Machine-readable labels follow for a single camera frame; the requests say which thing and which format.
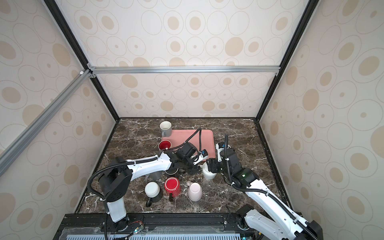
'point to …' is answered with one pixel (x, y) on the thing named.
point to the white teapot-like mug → (207, 174)
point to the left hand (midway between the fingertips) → (203, 166)
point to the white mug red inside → (164, 144)
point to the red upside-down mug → (172, 187)
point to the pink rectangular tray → (178, 136)
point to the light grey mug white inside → (166, 128)
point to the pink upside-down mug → (195, 191)
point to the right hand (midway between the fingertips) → (212, 159)
